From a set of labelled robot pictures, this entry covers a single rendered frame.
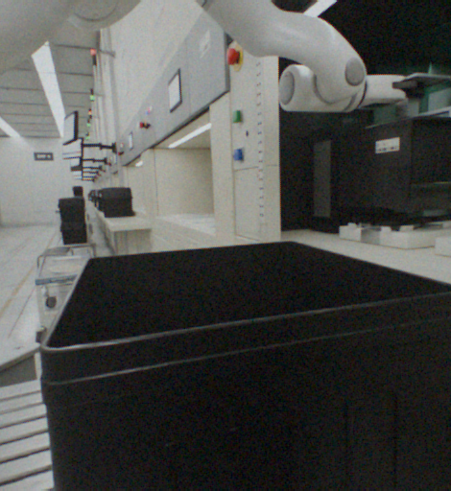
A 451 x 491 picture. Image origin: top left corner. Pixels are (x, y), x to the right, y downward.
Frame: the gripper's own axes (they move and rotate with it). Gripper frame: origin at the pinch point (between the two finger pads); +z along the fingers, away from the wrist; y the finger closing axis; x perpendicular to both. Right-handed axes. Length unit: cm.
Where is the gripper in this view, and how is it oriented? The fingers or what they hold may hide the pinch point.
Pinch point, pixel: (407, 93)
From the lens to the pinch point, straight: 99.1
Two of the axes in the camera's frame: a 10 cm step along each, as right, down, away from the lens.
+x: -0.6, -9.9, -1.5
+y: 3.6, 1.2, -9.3
